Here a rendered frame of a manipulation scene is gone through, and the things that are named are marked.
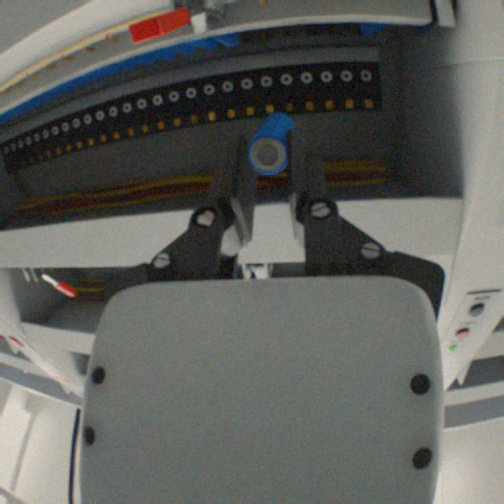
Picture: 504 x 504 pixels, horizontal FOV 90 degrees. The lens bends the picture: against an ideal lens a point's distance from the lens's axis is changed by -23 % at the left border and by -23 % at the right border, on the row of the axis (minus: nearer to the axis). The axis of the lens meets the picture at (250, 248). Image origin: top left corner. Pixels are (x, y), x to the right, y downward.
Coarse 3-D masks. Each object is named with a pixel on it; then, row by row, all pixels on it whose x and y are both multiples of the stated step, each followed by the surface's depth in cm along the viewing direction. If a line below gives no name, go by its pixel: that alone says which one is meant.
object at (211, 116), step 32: (320, 64) 28; (352, 64) 28; (128, 96) 33; (224, 96) 32; (256, 96) 31; (288, 96) 31; (320, 96) 30; (352, 96) 29; (96, 128) 35; (128, 128) 35; (160, 128) 34; (32, 160) 38
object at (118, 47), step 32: (256, 0) 15; (288, 0) 15; (320, 0) 15; (352, 0) 14; (384, 0) 14; (416, 0) 13; (128, 32) 17; (192, 32) 17; (224, 32) 18; (64, 64) 19; (96, 64) 19; (0, 96) 20; (32, 96) 21
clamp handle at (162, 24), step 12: (168, 12) 9; (180, 12) 10; (192, 12) 12; (204, 12) 13; (132, 24) 9; (144, 24) 9; (156, 24) 9; (168, 24) 9; (180, 24) 10; (192, 24) 14; (204, 24) 14; (132, 36) 9; (144, 36) 9; (156, 36) 9
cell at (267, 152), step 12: (276, 120) 16; (288, 120) 17; (264, 132) 13; (276, 132) 14; (252, 144) 13; (264, 144) 13; (276, 144) 13; (252, 156) 14; (264, 156) 13; (276, 156) 13; (264, 168) 14; (276, 168) 14
